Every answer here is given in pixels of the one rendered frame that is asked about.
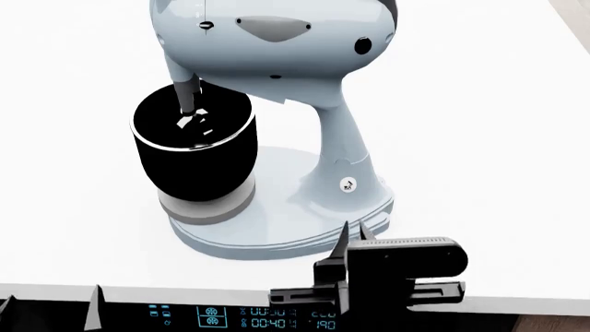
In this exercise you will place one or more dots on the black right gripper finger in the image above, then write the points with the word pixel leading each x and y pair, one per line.
pixel 331 271
pixel 365 233

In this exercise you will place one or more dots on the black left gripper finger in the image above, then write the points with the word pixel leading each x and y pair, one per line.
pixel 94 309
pixel 6 305

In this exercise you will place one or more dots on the light blue stand mixer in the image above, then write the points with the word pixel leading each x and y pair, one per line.
pixel 341 145

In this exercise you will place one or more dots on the black round mixer knob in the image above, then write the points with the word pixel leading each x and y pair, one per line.
pixel 362 45

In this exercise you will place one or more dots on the light blue stand mixer head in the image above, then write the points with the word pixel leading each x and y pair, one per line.
pixel 286 62

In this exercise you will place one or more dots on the white round tilt lock button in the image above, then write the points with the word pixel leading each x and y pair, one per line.
pixel 348 185

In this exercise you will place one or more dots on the black oven control panel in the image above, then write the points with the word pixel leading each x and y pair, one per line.
pixel 221 316

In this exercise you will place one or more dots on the black mixing bowl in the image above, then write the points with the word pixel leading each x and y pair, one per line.
pixel 193 166

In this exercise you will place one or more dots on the gray beater attachment shaft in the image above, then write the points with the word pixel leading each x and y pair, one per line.
pixel 185 97

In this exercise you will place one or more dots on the small black speed lever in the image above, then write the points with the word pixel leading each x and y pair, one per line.
pixel 206 25

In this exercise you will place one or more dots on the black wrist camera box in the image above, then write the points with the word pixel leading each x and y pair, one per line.
pixel 405 257

